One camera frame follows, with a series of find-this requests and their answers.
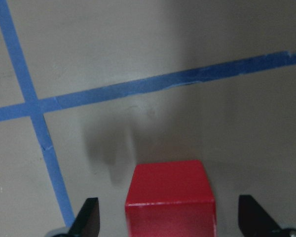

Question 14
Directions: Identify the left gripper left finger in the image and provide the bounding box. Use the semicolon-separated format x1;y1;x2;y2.
68;197;100;237

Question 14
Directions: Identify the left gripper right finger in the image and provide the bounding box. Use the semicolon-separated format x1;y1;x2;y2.
238;195;282;237

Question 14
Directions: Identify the red wooden block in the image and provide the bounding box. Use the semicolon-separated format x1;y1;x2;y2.
125;160;217;237

